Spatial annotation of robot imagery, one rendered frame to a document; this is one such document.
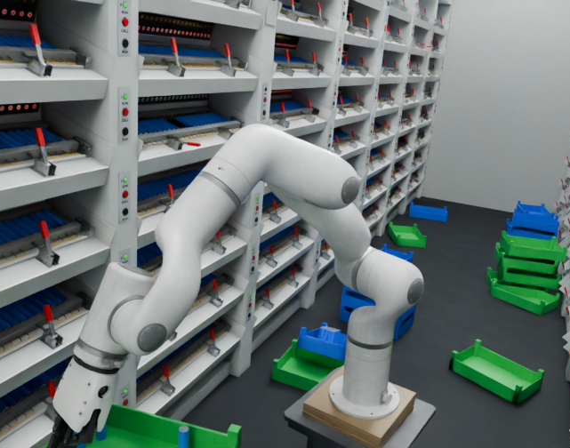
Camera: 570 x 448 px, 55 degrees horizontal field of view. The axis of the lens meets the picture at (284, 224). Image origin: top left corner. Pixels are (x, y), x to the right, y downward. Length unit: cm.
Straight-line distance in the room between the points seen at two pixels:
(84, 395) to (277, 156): 51
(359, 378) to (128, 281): 77
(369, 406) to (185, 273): 80
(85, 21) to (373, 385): 109
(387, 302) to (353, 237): 20
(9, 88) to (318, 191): 57
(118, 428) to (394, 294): 66
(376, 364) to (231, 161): 73
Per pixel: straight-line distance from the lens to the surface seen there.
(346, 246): 122
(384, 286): 132
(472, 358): 259
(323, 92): 250
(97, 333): 92
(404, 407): 157
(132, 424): 115
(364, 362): 146
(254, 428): 196
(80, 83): 120
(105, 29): 126
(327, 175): 102
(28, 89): 112
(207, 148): 161
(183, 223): 92
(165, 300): 85
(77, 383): 97
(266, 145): 97
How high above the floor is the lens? 120
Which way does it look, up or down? 17 degrees down
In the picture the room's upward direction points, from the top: 5 degrees clockwise
